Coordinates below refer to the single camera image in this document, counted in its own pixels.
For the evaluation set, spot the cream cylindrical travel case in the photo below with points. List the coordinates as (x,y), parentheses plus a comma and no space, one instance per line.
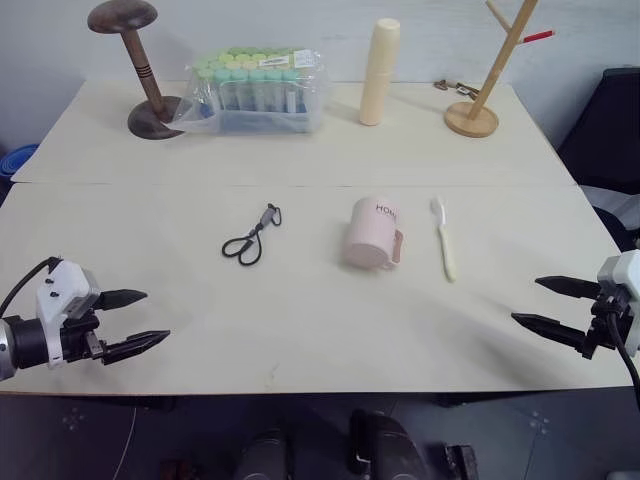
(377,75)

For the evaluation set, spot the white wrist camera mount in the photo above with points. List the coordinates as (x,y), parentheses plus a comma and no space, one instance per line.
(62,280)
(620,272)

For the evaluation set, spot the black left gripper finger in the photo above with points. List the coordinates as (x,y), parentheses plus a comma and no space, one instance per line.
(122,298)
(135,345)

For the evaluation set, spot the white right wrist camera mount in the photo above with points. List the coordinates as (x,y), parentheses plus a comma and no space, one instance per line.
(620,272)

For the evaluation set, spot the red tape strip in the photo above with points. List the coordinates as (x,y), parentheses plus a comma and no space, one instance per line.
(541,36)

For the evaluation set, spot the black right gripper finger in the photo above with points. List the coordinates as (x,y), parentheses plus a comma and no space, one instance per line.
(550,330)
(570,287)

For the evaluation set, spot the white toothbrush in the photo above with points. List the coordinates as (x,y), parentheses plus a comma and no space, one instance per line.
(444,240)

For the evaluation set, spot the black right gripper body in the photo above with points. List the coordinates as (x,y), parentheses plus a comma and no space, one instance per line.
(607,325)

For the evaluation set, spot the light wooden tree stand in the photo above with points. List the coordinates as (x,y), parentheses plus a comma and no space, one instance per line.
(492,75)

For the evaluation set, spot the dark wooden hat stand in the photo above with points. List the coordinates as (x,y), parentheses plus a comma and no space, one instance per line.
(142,65)

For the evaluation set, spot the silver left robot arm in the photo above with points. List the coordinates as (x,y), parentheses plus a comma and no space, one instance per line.
(25,342)

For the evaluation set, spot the pink plastic mug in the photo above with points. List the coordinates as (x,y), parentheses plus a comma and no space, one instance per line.
(367,235)

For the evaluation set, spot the black office chair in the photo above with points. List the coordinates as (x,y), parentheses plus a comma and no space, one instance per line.
(607,140)

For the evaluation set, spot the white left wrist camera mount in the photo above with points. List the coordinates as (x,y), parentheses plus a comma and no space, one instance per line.
(62,280)

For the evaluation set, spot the bagged green-capped test tubes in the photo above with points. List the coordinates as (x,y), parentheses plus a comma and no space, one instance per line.
(260,95)

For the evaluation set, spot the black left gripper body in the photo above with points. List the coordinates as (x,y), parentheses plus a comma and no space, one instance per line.
(77,340)

